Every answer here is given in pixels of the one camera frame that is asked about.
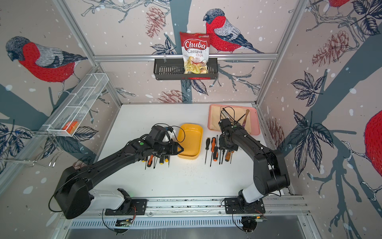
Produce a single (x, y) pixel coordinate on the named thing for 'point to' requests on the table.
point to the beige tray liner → (238, 115)
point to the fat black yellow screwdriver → (166, 159)
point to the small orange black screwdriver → (215, 154)
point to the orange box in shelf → (70, 126)
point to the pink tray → (255, 127)
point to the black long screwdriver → (168, 163)
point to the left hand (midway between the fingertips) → (183, 147)
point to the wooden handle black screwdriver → (228, 156)
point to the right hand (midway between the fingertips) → (226, 145)
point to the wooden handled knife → (247, 110)
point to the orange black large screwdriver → (213, 145)
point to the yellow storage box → (190, 137)
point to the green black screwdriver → (220, 149)
